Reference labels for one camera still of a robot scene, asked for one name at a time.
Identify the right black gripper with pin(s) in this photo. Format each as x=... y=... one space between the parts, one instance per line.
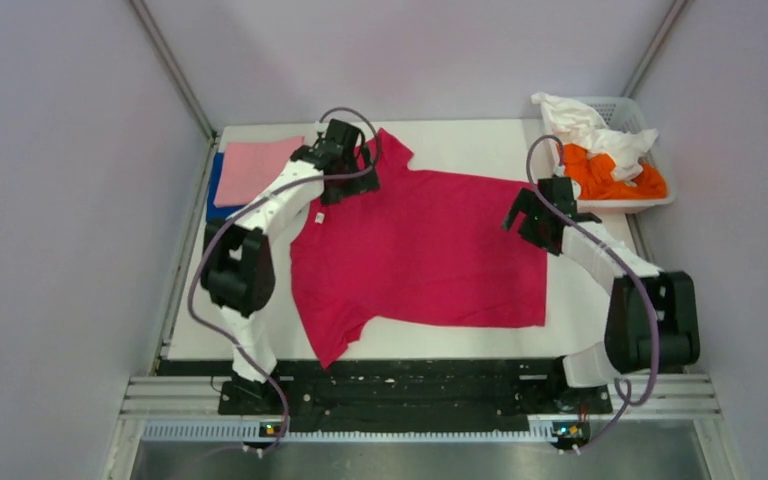
x=525 y=203

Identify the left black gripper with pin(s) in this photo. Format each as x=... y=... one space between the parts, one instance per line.
x=356 y=186

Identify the magenta t shirt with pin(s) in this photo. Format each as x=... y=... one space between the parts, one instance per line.
x=427 y=247

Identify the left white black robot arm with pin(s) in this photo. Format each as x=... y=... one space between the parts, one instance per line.
x=235 y=277

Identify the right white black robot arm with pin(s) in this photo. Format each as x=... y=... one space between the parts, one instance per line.
x=652 y=320

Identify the crumpled orange t shirt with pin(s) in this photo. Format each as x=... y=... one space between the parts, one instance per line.
x=594 y=176

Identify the crumpled white t shirt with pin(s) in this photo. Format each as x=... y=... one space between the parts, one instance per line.
x=614 y=126

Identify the folded pink t shirt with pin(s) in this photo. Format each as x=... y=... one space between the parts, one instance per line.
x=248 y=168

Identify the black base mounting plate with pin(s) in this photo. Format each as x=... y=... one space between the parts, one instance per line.
x=413 y=396

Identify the aluminium frame rail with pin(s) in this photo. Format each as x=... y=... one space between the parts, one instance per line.
x=187 y=407

